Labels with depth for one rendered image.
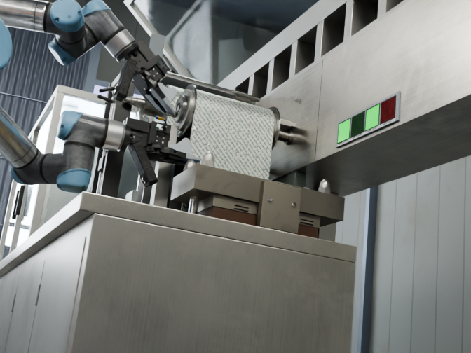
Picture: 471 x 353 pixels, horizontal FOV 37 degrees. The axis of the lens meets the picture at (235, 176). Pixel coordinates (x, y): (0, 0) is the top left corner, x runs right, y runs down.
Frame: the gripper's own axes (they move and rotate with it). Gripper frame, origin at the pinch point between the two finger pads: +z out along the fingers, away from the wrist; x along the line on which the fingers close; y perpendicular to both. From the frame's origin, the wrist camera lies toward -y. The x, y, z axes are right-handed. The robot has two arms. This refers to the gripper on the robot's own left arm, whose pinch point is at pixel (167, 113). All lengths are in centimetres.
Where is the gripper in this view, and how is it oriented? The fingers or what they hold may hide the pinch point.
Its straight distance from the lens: 189.7
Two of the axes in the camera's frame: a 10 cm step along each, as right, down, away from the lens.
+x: -4.2, 2.0, 8.9
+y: 6.6, -6.1, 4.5
